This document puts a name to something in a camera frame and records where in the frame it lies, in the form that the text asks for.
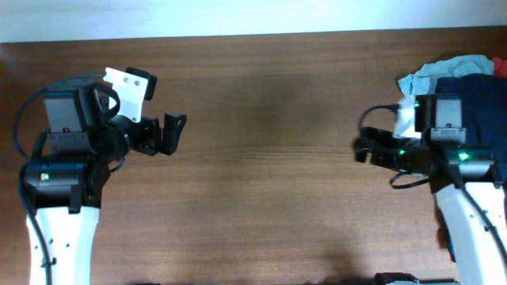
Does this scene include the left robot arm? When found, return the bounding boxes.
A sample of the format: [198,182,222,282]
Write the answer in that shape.
[17,67,187,284]

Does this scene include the light grey t-shirt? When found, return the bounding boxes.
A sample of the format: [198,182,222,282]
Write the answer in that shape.
[398,55,494,97]

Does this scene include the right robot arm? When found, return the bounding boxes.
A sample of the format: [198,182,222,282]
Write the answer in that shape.
[353,94,506,284]

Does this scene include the navy blue shorts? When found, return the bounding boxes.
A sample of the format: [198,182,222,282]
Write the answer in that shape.
[436,74,506,152]

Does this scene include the red garment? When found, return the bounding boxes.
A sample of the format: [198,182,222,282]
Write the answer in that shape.
[491,57,507,78]

